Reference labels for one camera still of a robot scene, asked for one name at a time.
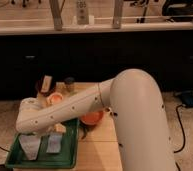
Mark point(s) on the small orange cup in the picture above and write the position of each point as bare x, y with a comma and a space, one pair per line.
54, 98

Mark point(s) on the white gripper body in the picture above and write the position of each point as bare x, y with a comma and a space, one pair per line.
57, 128

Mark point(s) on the clear plastic cup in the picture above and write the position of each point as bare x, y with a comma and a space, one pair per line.
30, 145

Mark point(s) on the spice jar with dark lid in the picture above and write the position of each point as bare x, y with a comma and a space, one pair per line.
70, 85

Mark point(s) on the orange bowl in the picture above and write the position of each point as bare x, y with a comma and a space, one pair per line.
92, 118

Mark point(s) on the dark blue floor device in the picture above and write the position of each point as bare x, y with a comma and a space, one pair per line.
187, 99

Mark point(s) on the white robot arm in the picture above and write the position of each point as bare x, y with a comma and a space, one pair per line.
139, 117

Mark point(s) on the green plastic tray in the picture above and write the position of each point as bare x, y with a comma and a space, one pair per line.
65, 159

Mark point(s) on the blue sponge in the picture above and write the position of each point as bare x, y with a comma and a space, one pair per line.
54, 143

